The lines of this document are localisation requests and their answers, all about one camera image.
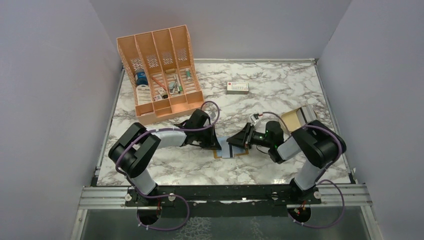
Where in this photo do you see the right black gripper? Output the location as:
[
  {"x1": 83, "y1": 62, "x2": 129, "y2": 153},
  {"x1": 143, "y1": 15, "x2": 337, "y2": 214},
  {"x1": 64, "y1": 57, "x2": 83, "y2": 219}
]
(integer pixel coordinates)
[{"x1": 226, "y1": 122, "x2": 273, "y2": 150}]

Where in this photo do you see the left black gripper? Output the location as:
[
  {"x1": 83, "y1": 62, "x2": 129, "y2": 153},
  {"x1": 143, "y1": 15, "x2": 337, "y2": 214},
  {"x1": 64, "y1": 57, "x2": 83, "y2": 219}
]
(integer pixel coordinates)
[{"x1": 194, "y1": 124, "x2": 222, "y2": 150}]

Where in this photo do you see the yellow leather card holder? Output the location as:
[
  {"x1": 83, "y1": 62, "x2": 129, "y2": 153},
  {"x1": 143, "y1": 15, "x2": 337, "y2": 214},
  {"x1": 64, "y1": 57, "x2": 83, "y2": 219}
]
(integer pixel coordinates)
[{"x1": 213, "y1": 136, "x2": 249, "y2": 160}]

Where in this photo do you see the stack of grey cards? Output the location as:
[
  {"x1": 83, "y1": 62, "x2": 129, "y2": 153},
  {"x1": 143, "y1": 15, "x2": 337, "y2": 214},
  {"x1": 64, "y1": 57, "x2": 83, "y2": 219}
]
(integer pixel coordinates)
[{"x1": 295, "y1": 104, "x2": 318, "y2": 126}]

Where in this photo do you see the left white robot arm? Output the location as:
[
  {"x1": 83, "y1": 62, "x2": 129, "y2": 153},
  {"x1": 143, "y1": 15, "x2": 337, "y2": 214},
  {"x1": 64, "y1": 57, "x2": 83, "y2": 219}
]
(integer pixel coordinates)
[{"x1": 108, "y1": 109, "x2": 222, "y2": 206}]

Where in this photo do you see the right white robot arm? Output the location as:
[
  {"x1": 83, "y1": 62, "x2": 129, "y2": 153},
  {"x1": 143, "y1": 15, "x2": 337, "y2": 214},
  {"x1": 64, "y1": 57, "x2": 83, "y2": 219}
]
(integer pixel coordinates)
[{"x1": 227, "y1": 120, "x2": 347, "y2": 204}]

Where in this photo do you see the white small card box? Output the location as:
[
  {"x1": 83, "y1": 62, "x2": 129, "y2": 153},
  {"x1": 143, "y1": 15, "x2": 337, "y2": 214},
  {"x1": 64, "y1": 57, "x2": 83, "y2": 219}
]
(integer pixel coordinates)
[{"x1": 226, "y1": 82, "x2": 249, "y2": 95}]

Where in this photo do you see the beige oval tray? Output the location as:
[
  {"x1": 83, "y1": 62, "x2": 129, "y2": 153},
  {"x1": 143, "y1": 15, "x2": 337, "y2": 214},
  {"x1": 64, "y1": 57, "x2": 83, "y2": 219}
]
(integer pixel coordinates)
[{"x1": 280, "y1": 107, "x2": 302, "y2": 135}]

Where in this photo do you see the black mounting base bar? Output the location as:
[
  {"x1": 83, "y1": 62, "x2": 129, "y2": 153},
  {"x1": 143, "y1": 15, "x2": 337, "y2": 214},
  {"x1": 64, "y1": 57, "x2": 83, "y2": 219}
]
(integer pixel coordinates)
[{"x1": 124, "y1": 184, "x2": 322, "y2": 219}]

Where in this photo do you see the metal binder clip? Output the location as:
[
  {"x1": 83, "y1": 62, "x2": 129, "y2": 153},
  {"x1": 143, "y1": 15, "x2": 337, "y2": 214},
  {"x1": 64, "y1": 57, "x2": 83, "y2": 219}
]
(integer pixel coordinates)
[{"x1": 168, "y1": 80, "x2": 179, "y2": 94}]

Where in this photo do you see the green white marker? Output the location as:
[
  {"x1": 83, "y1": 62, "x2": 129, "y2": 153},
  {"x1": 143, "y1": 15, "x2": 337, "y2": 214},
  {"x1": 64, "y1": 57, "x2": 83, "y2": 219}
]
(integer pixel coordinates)
[{"x1": 185, "y1": 68, "x2": 192, "y2": 81}]

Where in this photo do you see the white label sheet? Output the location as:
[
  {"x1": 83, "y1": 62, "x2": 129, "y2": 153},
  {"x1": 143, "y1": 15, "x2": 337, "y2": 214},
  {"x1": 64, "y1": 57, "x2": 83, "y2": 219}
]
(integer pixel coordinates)
[{"x1": 135, "y1": 84, "x2": 152, "y2": 106}]

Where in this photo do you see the small brown eraser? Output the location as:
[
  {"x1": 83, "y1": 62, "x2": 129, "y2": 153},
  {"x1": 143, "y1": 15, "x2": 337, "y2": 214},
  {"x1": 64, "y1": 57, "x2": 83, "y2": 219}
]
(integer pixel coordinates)
[{"x1": 165, "y1": 68, "x2": 176, "y2": 74}]

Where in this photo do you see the red pencil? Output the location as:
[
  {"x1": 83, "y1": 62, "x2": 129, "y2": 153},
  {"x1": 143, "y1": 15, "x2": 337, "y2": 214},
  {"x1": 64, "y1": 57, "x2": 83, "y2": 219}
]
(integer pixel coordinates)
[{"x1": 151, "y1": 76, "x2": 168, "y2": 91}]

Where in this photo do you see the peach plastic desk organizer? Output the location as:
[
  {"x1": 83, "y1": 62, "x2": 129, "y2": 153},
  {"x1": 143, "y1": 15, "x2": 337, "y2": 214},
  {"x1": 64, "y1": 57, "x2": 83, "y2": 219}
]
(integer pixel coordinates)
[{"x1": 116, "y1": 25, "x2": 205, "y2": 125}]

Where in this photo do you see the blue tape roll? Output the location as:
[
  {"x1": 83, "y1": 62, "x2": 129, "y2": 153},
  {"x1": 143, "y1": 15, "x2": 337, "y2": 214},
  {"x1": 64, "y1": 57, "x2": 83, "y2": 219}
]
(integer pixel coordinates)
[{"x1": 134, "y1": 71, "x2": 149, "y2": 86}]

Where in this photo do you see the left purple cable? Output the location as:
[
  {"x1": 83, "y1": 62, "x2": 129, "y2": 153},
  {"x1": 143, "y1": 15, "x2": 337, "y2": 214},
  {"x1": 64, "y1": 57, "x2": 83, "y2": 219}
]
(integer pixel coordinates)
[{"x1": 114, "y1": 100, "x2": 221, "y2": 200}]

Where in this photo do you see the aluminium frame rail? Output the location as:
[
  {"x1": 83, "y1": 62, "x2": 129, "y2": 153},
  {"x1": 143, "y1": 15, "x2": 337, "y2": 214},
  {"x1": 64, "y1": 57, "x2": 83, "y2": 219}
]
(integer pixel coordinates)
[{"x1": 78, "y1": 184, "x2": 373, "y2": 210}]

